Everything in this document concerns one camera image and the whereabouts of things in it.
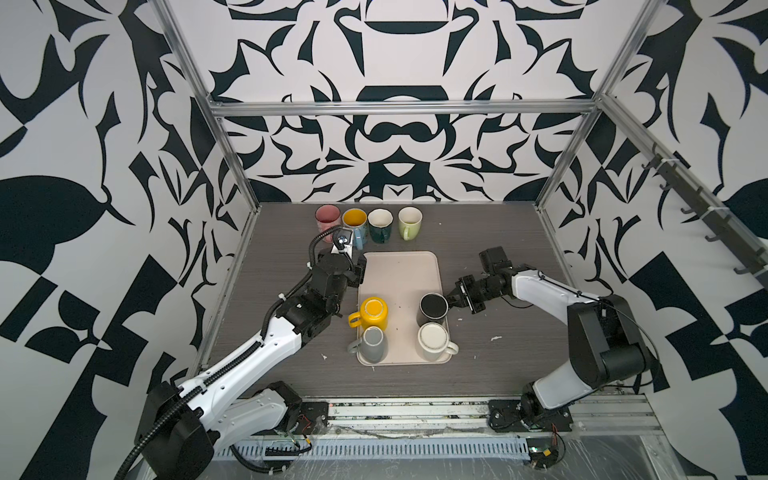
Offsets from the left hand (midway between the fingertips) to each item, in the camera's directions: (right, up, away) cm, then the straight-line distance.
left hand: (348, 245), depth 76 cm
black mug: (+23, -18, +8) cm, 30 cm away
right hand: (+26, -14, +11) cm, 32 cm away
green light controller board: (+46, -48, -4) cm, 67 cm away
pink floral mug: (-11, +9, +29) cm, 32 cm away
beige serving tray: (+14, -12, +26) cm, 32 cm away
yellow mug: (+6, -18, +7) cm, 21 cm away
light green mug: (+18, +8, +31) cm, 37 cm away
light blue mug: (-1, +8, +29) cm, 30 cm away
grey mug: (+6, -25, +1) cm, 26 cm away
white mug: (+22, -25, +4) cm, 34 cm away
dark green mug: (+8, +7, +29) cm, 31 cm away
